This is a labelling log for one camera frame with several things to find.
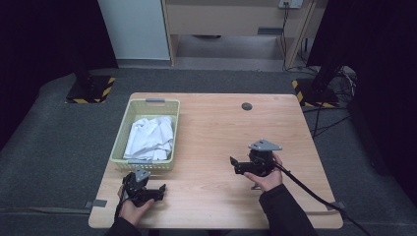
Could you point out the person's left hand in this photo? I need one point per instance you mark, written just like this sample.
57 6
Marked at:
134 213

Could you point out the dark curtain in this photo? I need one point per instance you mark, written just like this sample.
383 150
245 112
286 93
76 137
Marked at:
39 42
383 65

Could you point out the white power strip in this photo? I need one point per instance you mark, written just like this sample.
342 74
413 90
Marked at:
291 3

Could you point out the dark round table grommet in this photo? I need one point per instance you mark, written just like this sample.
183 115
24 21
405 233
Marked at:
247 106

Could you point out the pale green plastic basket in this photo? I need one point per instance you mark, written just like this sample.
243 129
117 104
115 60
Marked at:
147 108

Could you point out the white shirt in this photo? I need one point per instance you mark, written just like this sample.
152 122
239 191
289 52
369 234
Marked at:
150 137

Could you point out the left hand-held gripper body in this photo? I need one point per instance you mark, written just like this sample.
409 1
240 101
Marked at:
136 190

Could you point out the white cabinet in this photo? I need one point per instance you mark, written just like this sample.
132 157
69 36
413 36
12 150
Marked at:
136 29

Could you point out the grey tape strip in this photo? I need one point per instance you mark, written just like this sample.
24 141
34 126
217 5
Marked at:
97 203
337 205

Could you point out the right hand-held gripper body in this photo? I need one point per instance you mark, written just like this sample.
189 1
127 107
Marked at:
260 164

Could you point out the person's right hand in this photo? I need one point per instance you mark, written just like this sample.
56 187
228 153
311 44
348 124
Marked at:
270 182

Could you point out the black stand with striped base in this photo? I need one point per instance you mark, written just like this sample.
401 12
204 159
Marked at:
90 88
316 93

